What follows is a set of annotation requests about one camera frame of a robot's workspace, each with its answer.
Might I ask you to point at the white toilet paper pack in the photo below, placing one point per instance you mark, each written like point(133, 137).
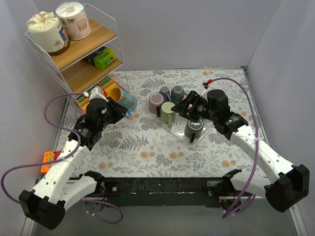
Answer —
point(74, 19)

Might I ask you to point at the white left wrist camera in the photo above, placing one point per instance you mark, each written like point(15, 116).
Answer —
point(97, 92)

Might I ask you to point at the floral table mat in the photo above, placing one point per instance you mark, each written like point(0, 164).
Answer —
point(143, 146)

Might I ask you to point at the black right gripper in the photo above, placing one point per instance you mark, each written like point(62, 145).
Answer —
point(192, 106)

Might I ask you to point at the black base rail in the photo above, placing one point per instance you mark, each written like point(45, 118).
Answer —
point(163, 191)

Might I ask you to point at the clear acrylic tray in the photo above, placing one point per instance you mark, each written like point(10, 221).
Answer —
point(178, 128)

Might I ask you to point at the teal grey mug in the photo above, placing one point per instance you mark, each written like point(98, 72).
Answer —
point(177, 94)

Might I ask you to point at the green mug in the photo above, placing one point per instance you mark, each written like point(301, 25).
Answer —
point(167, 115)

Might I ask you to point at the green tissue box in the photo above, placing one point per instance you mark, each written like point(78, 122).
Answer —
point(101, 58)

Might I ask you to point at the slate blue mug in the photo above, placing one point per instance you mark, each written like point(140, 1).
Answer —
point(165, 92)

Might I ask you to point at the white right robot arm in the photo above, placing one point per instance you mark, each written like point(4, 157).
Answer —
point(285, 184)

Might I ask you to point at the cream toilet paper roll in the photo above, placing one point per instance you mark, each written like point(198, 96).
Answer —
point(47, 31)

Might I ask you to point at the colourful sponge packs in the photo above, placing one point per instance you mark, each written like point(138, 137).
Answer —
point(106, 84)

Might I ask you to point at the blue butterfly mug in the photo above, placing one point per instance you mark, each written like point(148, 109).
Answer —
point(124, 99)

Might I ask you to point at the dark grey mug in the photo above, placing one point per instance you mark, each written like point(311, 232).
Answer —
point(193, 129)

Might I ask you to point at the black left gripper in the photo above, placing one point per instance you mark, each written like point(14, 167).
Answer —
point(117, 108)

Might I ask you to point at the orange pink candy box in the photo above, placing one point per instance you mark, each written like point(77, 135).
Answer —
point(49, 156)

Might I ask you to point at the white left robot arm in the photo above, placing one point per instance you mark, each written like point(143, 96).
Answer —
point(50, 198)

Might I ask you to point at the mauve pink mug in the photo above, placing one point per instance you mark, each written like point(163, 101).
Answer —
point(155, 102)

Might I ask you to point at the white wire wooden shelf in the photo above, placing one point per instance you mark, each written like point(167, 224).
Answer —
point(71, 72)

